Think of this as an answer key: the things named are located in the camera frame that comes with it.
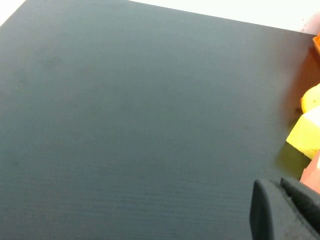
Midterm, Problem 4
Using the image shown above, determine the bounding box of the yellow rubber duck toy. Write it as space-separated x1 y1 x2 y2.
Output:
300 83 320 115

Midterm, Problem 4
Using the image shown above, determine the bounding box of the orange plastic cutlery holder crate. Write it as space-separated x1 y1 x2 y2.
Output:
312 34 320 55

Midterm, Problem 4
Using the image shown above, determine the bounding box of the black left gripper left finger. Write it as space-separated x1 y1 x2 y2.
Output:
249 178 320 240

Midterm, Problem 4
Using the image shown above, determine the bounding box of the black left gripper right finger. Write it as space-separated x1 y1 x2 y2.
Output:
279 176 320 233

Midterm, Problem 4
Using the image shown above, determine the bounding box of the yellow foam cube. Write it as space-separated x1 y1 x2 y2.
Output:
285 104 320 160

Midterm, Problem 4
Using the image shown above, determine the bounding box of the salmon orange foam cube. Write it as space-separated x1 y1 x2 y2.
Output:
299 150 320 195

